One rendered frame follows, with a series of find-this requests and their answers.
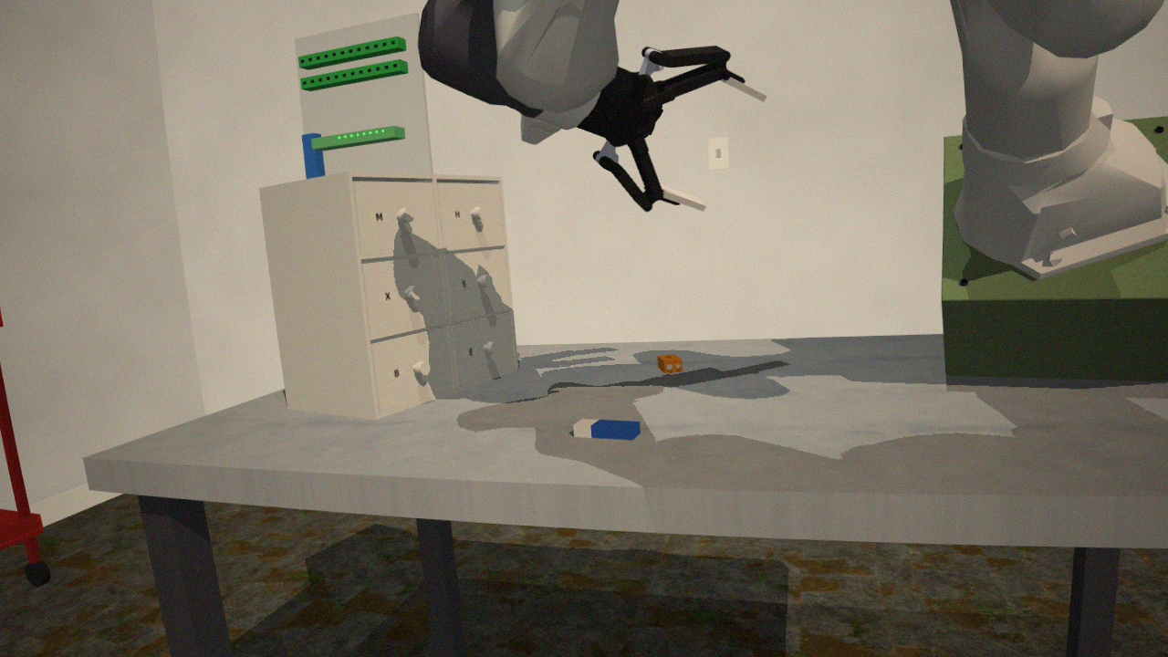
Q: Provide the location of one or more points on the orange rectangular block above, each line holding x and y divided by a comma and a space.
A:
670, 363

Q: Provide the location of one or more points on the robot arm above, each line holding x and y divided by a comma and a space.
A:
1045, 161

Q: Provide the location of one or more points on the cream small chest of drawers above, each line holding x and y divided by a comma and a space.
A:
314, 262

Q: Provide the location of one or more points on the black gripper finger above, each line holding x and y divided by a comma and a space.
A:
669, 89
608, 159

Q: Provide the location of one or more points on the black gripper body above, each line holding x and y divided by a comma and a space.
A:
620, 99

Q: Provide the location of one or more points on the blue and white eraser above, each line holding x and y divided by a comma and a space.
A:
607, 429

